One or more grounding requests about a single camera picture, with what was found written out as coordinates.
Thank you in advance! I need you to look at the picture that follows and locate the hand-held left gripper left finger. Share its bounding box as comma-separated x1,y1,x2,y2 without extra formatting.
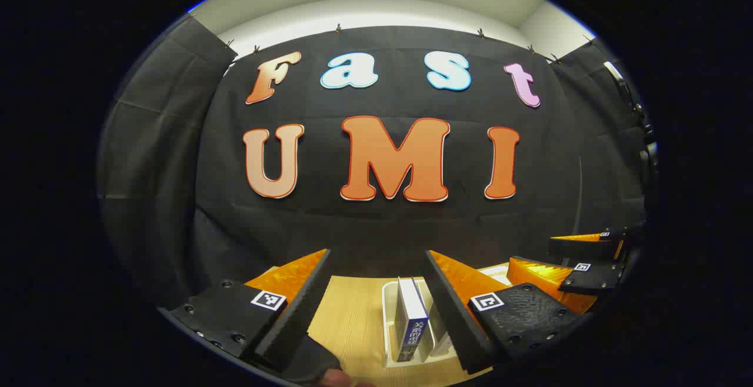
168,249,333,376

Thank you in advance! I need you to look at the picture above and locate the white bookshelf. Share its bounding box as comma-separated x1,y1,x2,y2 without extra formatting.
381,262,512,370

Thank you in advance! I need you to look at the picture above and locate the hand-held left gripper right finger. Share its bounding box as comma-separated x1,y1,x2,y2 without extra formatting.
425,250,584,375

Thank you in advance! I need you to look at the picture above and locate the blue cover book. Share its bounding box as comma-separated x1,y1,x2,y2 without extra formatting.
394,277,430,363

